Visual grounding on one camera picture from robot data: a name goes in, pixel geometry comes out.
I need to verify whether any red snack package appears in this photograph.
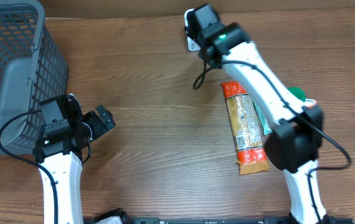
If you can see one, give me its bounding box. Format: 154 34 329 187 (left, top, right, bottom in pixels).
221 81 270 175

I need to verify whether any teal tissue packet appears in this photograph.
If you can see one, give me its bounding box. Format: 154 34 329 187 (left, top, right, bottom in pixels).
253 101 272 136

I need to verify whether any green lid jar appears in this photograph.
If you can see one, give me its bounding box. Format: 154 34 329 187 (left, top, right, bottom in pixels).
288 87 306 102

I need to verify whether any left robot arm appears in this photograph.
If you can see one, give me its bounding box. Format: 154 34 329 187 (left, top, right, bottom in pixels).
33 95 116 223

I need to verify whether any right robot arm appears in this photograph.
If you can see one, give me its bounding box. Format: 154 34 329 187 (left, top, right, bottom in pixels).
184 4 328 223

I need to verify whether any white barcode scanner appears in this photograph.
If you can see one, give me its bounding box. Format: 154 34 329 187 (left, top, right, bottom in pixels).
184 8 201 52

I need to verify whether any grey plastic mesh basket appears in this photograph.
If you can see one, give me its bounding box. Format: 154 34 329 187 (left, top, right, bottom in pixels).
0 1 69 154

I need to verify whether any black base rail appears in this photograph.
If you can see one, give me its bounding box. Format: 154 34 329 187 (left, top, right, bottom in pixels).
85 216 354 224

